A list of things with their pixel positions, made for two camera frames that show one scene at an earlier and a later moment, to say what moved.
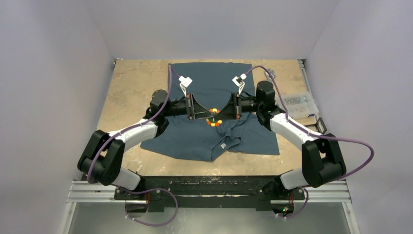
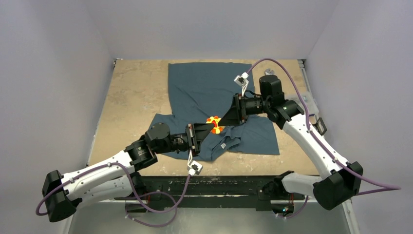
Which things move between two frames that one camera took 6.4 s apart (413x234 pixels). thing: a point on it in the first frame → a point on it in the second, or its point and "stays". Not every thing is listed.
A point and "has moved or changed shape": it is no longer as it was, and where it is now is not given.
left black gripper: (195, 110) → (196, 132)
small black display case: (320, 126) stays
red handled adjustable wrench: (272, 73) stays
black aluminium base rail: (156, 192) stays
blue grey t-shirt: (213, 85) stays
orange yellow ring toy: (214, 121) has moved or changed shape
